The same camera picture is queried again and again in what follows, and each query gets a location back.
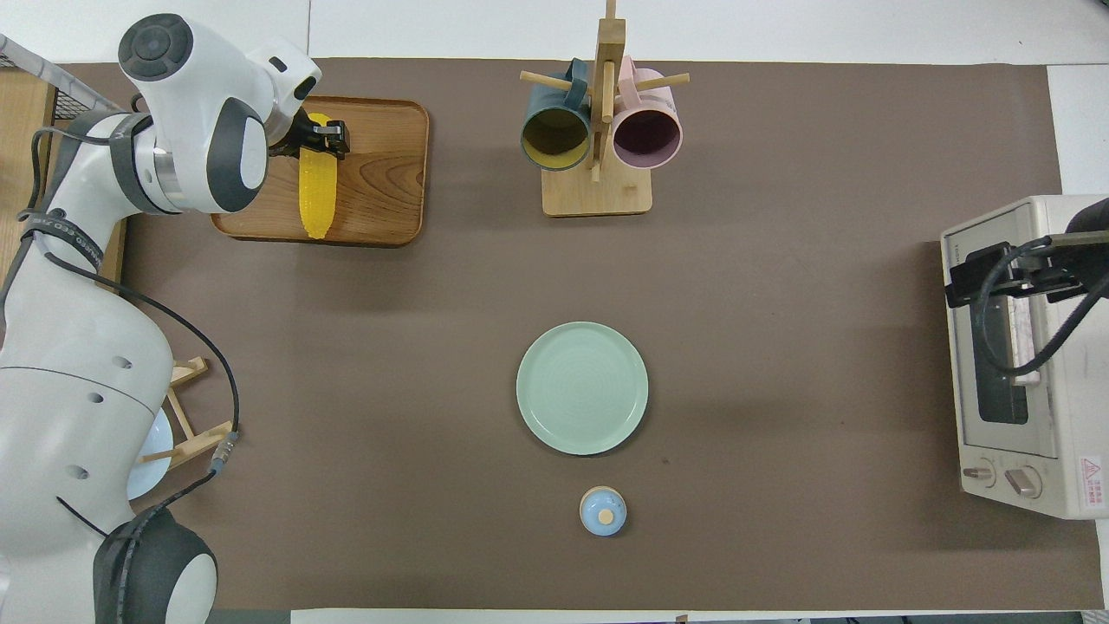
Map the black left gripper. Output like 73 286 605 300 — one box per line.
270 110 351 161

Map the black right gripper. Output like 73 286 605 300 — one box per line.
944 198 1109 310

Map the yellow corn cob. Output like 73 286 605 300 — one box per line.
299 113 335 240

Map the oven door with window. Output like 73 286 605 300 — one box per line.
943 201 1065 460

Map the pale green plate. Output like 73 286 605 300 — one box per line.
516 322 649 457

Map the white toaster oven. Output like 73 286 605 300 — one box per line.
940 195 1109 521

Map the wooden serving tray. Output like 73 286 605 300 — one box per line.
211 94 431 248

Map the dark teal mug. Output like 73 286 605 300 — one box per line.
520 59 593 172

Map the brown table mat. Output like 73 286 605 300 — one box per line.
0 59 1064 612

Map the wooden mug rack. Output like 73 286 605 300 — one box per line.
519 0 691 218

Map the pink mug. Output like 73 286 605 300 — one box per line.
612 57 684 171

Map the wooden plate rack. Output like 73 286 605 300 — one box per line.
143 356 239 469

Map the light blue plate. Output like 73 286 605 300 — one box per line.
128 407 174 502

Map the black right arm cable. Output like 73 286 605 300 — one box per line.
979 230 1109 380

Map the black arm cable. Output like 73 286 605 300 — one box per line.
17 126 241 556
979 230 1109 380

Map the wooden shelf with wire basket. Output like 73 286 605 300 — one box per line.
0 35 131 287

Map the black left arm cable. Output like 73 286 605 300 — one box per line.
17 126 241 556

